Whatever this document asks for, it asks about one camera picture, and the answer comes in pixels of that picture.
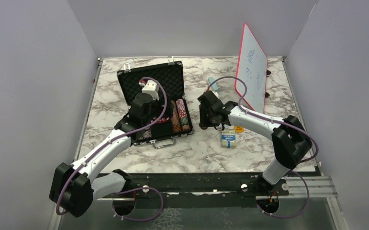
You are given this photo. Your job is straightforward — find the blue boxed card deck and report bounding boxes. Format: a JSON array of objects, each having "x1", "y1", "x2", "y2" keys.
[{"x1": 221, "y1": 129, "x2": 236, "y2": 149}]

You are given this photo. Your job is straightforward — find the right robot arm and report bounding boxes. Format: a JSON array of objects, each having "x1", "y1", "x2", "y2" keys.
[{"x1": 198, "y1": 91, "x2": 313, "y2": 195}]

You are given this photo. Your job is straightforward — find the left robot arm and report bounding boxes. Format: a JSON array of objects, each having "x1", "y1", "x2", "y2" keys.
[{"x1": 49, "y1": 93, "x2": 172, "y2": 217}]

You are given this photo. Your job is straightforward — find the black poker case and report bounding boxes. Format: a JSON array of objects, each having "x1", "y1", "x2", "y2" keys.
[{"x1": 114, "y1": 60, "x2": 194, "y2": 145}]

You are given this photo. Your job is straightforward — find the red dice in case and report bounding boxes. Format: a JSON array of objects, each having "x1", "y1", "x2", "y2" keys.
[{"x1": 153, "y1": 117, "x2": 170, "y2": 124}]

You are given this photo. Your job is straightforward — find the orange chip row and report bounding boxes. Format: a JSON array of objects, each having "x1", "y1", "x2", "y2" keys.
[{"x1": 171, "y1": 101, "x2": 181, "y2": 133}]

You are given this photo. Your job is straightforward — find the light blue eraser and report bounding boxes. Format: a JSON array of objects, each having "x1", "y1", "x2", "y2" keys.
[{"x1": 207, "y1": 77, "x2": 219, "y2": 92}]

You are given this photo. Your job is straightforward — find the blue brown chip row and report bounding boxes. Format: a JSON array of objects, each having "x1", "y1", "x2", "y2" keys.
[{"x1": 143, "y1": 130, "x2": 152, "y2": 139}]

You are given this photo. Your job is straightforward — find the orange big blind button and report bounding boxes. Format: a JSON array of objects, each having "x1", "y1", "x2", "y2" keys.
[{"x1": 234, "y1": 126, "x2": 244, "y2": 133}]

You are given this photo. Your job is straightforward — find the purple red chip row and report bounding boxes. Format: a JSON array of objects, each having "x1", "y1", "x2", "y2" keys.
[{"x1": 176, "y1": 99, "x2": 191, "y2": 131}]

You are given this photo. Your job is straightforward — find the pink framed whiteboard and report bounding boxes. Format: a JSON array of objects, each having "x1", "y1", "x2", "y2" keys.
[{"x1": 234, "y1": 23, "x2": 268, "y2": 113}]

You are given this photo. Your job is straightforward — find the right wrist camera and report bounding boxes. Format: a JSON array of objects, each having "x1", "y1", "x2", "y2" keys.
[{"x1": 211, "y1": 91, "x2": 219, "y2": 100}]

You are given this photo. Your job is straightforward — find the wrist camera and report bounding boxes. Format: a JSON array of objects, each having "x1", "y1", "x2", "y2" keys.
[
  {"x1": 211, "y1": 91, "x2": 219, "y2": 100},
  {"x1": 139, "y1": 80, "x2": 159, "y2": 101}
]

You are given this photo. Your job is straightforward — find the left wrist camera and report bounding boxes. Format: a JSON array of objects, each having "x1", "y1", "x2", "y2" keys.
[{"x1": 139, "y1": 80, "x2": 159, "y2": 101}]

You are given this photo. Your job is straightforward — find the aluminium rail frame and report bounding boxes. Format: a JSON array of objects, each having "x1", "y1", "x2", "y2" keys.
[{"x1": 53, "y1": 172, "x2": 340, "y2": 230}]

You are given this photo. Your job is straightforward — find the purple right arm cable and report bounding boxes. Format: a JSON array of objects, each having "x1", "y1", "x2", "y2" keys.
[{"x1": 205, "y1": 76, "x2": 320, "y2": 219}]

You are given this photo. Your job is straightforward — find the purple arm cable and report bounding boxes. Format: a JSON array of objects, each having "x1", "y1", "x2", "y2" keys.
[
  {"x1": 56, "y1": 77, "x2": 168, "y2": 222},
  {"x1": 205, "y1": 76, "x2": 320, "y2": 219}
]

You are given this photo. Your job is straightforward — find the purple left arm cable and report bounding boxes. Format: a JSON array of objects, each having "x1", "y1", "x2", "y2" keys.
[{"x1": 56, "y1": 77, "x2": 168, "y2": 222}]

